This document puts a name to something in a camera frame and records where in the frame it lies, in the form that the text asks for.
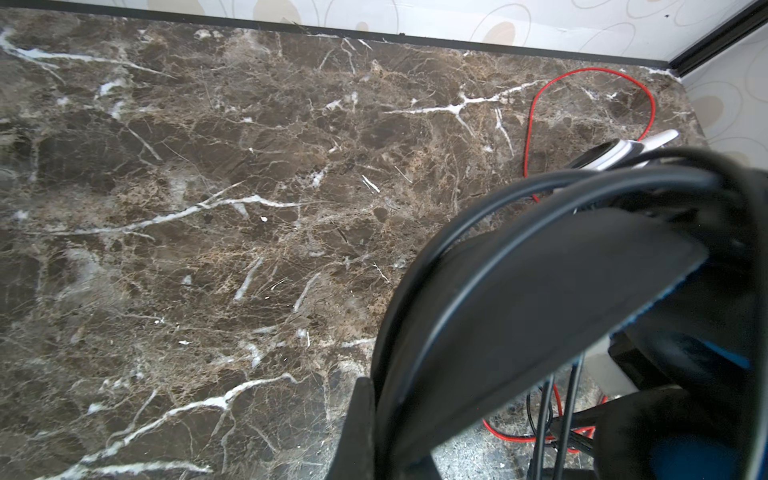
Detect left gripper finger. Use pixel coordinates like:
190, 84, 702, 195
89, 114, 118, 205
326, 377, 375, 480

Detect red headphone cable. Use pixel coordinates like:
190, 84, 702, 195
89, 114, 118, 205
482, 67, 658, 454

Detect black headphones blue headband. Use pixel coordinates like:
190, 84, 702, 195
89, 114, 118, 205
370, 147, 767, 479

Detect white headphones black pads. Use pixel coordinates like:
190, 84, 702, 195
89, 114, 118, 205
568, 129, 679, 171

